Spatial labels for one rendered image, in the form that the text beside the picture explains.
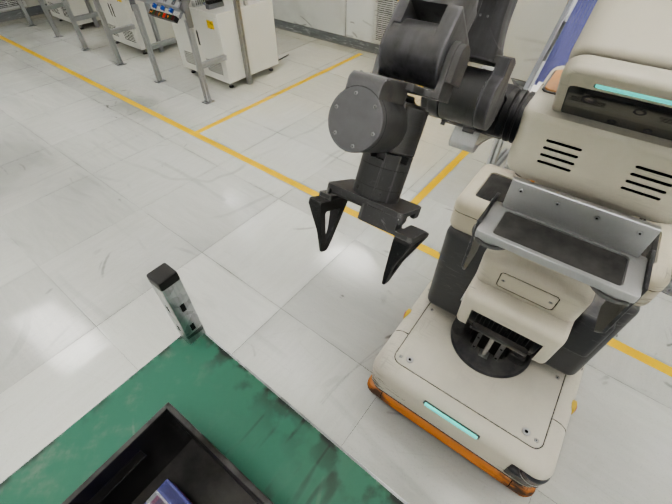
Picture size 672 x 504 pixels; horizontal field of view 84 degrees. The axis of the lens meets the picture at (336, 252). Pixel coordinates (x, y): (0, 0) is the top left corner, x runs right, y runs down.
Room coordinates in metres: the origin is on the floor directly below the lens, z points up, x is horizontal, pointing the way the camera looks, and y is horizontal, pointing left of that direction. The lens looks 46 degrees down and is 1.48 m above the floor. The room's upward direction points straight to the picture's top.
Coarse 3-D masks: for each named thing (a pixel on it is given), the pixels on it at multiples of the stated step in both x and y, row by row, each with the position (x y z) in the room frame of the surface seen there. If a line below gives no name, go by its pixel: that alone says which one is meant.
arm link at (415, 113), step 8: (408, 96) 0.40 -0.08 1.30; (408, 104) 0.36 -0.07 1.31; (416, 104) 0.40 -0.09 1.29; (408, 112) 0.37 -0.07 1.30; (416, 112) 0.37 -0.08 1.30; (424, 112) 0.37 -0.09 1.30; (408, 120) 0.36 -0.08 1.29; (416, 120) 0.37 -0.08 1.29; (424, 120) 0.37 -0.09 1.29; (408, 128) 0.36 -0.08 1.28; (416, 128) 0.36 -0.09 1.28; (408, 136) 0.36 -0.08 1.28; (416, 136) 0.36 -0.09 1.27; (400, 144) 0.35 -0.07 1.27; (408, 144) 0.36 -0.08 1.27; (416, 144) 0.36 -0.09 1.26; (384, 152) 0.36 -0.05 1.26; (392, 152) 0.36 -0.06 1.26; (400, 152) 0.35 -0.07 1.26; (408, 152) 0.35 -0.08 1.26
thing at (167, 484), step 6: (168, 480) 0.10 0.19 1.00; (162, 486) 0.10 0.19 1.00; (168, 486) 0.10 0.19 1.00; (174, 486) 0.10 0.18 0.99; (156, 492) 0.09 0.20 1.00; (162, 492) 0.09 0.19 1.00; (168, 492) 0.09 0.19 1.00; (174, 492) 0.09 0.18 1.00; (180, 492) 0.09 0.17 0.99; (150, 498) 0.08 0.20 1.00; (156, 498) 0.08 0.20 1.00; (162, 498) 0.08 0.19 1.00; (168, 498) 0.08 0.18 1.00; (174, 498) 0.08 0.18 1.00; (180, 498) 0.08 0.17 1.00; (186, 498) 0.09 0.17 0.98
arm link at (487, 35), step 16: (480, 0) 0.58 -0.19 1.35; (496, 0) 0.57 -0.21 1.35; (512, 0) 0.57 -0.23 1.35; (480, 16) 0.57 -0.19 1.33; (496, 16) 0.56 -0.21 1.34; (480, 32) 0.56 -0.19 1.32; (496, 32) 0.55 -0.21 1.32; (480, 48) 0.55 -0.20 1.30; (496, 48) 0.54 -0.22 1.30; (496, 64) 0.53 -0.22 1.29; (512, 64) 0.54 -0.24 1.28; (496, 80) 0.52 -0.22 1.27; (480, 96) 0.51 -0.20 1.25; (496, 96) 0.51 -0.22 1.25; (432, 112) 0.54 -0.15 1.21; (480, 112) 0.50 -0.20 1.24; (496, 112) 0.54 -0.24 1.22; (480, 128) 0.51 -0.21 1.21
